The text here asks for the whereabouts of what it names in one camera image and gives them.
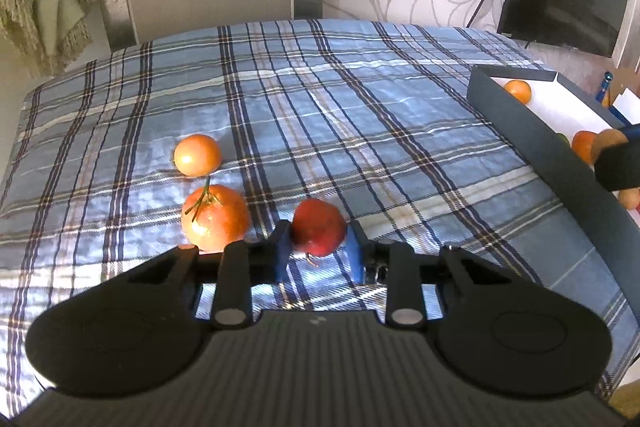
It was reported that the orange and blue carton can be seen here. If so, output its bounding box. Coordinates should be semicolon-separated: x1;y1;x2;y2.
610;88;640;126

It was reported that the brown kiwi fruit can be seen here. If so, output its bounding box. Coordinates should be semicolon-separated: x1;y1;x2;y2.
617;187;640;210

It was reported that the green round fruit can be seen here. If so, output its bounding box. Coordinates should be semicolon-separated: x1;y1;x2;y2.
556;132;570;147

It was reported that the orange tangerine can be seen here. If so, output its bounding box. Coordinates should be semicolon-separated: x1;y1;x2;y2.
570;130;597;166

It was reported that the blue plaid cloth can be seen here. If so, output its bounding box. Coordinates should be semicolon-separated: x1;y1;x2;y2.
1;20;639;415

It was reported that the dark box with white interior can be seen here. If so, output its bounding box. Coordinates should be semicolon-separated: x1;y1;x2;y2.
466;66;639;314

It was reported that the smooth orange fruit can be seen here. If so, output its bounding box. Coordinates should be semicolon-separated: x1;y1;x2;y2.
503;79;533;105

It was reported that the blue glass bottle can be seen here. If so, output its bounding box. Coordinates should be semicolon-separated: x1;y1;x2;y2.
596;72;614;104

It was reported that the large orange with stem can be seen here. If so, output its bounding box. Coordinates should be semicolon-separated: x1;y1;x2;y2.
180;179;250;253

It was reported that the red apple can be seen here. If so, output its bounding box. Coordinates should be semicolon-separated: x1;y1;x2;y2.
291;198;346;258

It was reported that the small orange mandarin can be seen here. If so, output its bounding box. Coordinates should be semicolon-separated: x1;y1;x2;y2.
174;134;222;178

